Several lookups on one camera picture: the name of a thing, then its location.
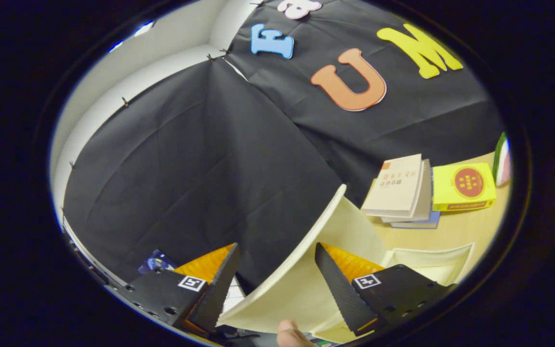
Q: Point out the black backdrop cloth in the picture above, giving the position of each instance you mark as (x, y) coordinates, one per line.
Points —
(186, 168)

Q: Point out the yellow book with red circle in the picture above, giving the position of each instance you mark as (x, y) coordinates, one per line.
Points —
(465, 185)

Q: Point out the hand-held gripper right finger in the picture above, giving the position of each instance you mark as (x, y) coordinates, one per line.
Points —
(340, 289)

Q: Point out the cream fabric storage box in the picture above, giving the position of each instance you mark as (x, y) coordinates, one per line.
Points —
(297, 289)

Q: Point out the blue printed packet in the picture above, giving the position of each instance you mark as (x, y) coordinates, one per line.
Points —
(154, 262)

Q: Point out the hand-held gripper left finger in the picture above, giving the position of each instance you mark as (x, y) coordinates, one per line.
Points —
(217, 289)

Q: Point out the blue book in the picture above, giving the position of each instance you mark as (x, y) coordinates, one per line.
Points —
(427, 224)

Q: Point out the watermelon slice plush toy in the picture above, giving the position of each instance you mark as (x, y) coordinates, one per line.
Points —
(500, 161)

